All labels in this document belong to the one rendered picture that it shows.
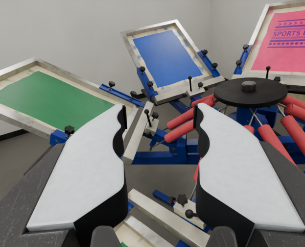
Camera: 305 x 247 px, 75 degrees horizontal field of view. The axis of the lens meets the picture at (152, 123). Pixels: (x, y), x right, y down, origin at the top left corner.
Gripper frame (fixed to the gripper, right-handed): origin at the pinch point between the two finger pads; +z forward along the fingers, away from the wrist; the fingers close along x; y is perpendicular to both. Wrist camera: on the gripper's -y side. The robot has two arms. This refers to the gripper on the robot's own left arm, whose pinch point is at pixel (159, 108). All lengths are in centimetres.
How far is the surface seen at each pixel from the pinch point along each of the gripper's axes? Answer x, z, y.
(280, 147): 47, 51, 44
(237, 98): 34, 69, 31
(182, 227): 8, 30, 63
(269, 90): 49, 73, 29
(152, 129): -3, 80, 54
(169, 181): 11, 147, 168
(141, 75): -13, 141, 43
